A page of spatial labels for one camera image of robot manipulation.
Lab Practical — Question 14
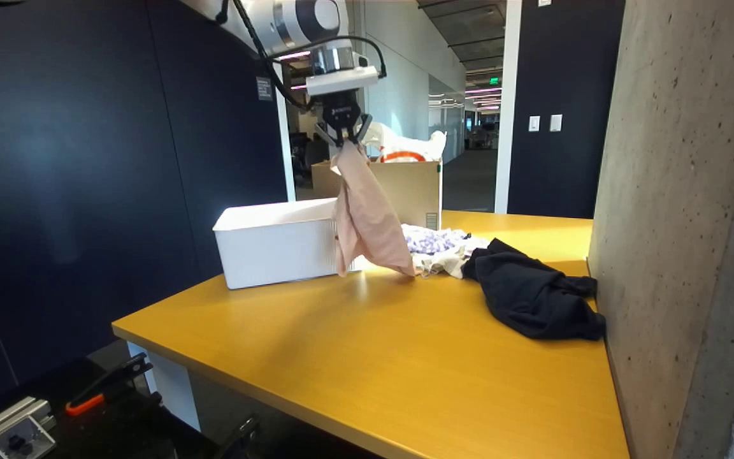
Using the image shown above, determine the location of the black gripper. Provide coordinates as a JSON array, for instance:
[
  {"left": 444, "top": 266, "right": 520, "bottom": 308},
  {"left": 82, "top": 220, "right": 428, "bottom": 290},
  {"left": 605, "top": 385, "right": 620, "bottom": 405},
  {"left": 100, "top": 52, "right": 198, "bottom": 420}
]
[{"left": 313, "top": 93, "right": 373, "bottom": 149}]

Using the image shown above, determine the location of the peach t-shirt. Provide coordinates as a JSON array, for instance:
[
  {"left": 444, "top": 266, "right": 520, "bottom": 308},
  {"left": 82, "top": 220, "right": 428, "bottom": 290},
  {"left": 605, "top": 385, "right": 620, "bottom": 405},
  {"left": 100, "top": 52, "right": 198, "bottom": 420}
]
[{"left": 331, "top": 144, "right": 416, "bottom": 279}]

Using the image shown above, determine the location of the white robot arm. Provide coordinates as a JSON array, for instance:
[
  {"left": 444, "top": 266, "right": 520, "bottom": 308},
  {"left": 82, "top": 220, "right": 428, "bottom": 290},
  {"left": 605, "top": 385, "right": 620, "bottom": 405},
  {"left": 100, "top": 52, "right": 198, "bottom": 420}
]
[{"left": 181, "top": 0, "right": 387, "bottom": 149}]

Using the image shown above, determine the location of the beige cardboard box with items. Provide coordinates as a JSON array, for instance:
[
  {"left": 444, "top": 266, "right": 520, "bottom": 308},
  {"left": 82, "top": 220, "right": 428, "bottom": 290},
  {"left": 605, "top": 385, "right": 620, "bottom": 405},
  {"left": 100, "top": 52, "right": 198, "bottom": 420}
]
[{"left": 312, "top": 123, "right": 446, "bottom": 229}]

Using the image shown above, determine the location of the white storage box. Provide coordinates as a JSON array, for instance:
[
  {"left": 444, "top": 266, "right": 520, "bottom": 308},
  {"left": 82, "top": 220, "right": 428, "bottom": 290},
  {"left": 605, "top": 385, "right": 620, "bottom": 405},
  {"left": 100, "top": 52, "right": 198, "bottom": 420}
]
[{"left": 215, "top": 199, "right": 339, "bottom": 290}]

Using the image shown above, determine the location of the white patterned garment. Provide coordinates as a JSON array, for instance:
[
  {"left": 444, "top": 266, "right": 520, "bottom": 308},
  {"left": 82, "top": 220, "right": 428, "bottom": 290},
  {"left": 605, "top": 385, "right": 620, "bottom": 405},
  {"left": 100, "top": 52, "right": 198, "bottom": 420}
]
[{"left": 402, "top": 224, "right": 488, "bottom": 279}]

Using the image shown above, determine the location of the black garment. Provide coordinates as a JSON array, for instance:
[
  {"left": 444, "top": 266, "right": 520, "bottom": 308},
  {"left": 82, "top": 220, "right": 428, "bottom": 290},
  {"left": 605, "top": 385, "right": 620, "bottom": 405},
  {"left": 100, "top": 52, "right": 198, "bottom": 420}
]
[{"left": 462, "top": 239, "right": 606, "bottom": 343}]

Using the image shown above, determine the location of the orange black clamp left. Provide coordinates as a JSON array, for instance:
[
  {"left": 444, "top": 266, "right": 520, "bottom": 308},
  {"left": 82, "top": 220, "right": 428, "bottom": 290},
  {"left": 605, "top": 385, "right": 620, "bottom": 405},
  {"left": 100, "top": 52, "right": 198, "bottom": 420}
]
[{"left": 63, "top": 354, "right": 151, "bottom": 419}]

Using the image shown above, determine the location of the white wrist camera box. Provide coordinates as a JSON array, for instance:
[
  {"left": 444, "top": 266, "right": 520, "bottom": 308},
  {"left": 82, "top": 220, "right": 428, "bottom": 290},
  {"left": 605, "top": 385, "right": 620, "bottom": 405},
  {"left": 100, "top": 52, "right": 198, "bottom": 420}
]
[{"left": 305, "top": 66, "right": 381, "bottom": 98}]

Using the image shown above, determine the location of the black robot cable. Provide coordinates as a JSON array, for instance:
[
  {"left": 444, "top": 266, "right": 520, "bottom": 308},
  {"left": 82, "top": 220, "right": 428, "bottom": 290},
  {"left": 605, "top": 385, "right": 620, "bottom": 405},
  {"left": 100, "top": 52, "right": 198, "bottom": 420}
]
[{"left": 212, "top": 0, "right": 391, "bottom": 111}]

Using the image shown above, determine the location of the silver aluminium extrusion rail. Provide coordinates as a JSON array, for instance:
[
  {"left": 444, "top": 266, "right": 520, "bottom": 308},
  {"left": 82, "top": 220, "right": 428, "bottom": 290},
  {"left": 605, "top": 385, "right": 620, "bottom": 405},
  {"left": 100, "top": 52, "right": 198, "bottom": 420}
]
[{"left": 0, "top": 395, "right": 57, "bottom": 459}]

